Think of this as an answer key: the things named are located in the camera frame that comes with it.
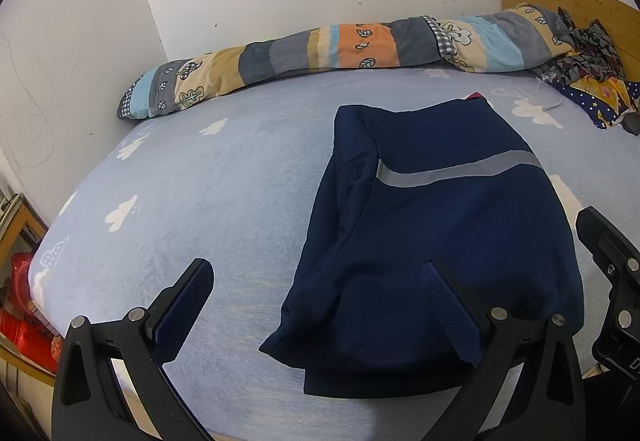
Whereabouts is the red plastic bag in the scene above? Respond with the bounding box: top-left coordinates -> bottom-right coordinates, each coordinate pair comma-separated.
1,253 -> 62,374

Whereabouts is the long patchwork bolster pillow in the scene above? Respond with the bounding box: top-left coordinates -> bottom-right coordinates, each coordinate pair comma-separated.
117,4 -> 574,120

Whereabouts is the light blue cloud bedsheet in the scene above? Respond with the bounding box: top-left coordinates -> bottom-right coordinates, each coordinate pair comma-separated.
29,68 -> 639,440

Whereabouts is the navy blue jacket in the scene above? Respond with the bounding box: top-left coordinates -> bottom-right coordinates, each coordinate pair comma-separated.
262,95 -> 585,399

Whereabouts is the grey patterned crumpled garment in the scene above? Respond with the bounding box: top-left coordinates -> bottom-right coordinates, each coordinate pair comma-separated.
532,8 -> 626,86

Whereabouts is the yellow blue star pillow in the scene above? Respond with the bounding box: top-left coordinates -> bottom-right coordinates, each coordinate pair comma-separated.
550,76 -> 639,129

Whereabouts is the wooden bed headboard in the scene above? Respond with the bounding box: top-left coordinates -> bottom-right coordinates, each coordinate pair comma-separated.
501,0 -> 640,82

